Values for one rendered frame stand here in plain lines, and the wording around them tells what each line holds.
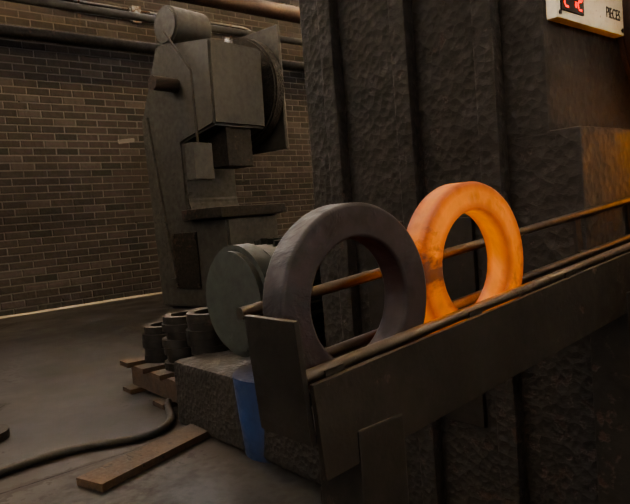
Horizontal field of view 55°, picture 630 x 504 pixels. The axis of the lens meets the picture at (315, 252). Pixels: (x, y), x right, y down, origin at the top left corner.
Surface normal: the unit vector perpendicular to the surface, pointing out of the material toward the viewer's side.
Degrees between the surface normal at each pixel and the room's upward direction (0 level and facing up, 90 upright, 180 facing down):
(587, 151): 90
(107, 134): 90
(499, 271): 73
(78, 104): 90
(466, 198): 90
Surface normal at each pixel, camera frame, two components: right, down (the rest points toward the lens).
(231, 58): 0.77, 0.00
